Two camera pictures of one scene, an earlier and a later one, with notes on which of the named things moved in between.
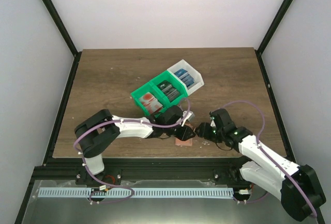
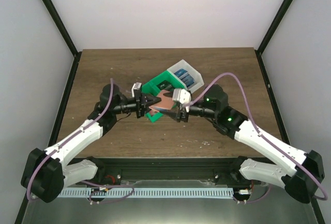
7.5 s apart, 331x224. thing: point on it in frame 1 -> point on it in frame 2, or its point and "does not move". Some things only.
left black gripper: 186,131 -> 140,100
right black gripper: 204,132 -> 177,116
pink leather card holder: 179,142 -> 166,103
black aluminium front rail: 116,169 does not move
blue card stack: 183,75 does not move
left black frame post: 58,21 does not move
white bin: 192,79 does not move
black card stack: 171,92 does not move
